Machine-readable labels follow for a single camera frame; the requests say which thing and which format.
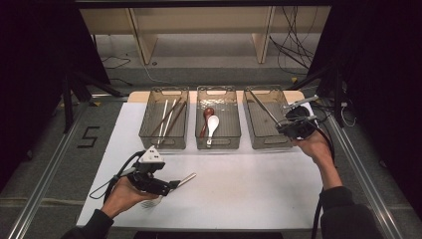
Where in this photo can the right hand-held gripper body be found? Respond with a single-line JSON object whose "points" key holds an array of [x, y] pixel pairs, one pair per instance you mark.
{"points": [[303, 127]]}

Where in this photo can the light wooden desk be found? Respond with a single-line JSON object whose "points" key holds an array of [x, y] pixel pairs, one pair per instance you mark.
{"points": [[146, 43]]}

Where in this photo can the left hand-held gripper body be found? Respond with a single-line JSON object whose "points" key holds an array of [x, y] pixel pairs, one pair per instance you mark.
{"points": [[146, 181]]}

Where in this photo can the white ceramic spoon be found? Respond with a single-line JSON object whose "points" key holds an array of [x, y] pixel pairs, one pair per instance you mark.
{"points": [[213, 122]]}

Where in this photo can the aluminium floor rail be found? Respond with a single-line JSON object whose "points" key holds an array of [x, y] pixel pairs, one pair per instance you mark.
{"points": [[43, 186], [365, 179]]}

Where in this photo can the clear grey plastic bin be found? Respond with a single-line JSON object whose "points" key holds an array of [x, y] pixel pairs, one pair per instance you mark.
{"points": [[229, 122], [262, 129], [149, 122]]}

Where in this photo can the brown wooden spoon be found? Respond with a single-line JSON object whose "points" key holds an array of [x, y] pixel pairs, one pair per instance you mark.
{"points": [[208, 112]]}

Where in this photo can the black tripod stand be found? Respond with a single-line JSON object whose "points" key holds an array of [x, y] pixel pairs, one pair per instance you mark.
{"points": [[68, 106], [338, 99]]}

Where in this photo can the person's left hand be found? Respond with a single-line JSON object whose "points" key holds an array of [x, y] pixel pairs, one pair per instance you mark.
{"points": [[122, 199]]}

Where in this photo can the metal fork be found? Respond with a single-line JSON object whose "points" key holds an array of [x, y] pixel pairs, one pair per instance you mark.
{"points": [[187, 178]]}

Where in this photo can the dark curtain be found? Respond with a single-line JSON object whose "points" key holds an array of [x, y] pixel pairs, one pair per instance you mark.
{"points": [[33, 83], [381, 83]]}

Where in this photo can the white chopstick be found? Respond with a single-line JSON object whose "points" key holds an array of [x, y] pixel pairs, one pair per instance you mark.
{"points": [[162, 122], [169, 120]]}

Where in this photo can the white table sheet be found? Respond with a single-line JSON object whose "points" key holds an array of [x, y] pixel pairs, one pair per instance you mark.
{"points": [[249, 192]]}

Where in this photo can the brown wooden chopstick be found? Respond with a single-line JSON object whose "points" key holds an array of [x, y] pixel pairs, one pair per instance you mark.
{"points": [[166, 117], [175, 118]]}

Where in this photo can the person's right hand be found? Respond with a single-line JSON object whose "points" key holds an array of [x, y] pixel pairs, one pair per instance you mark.
{"points": [[316, 147]]}

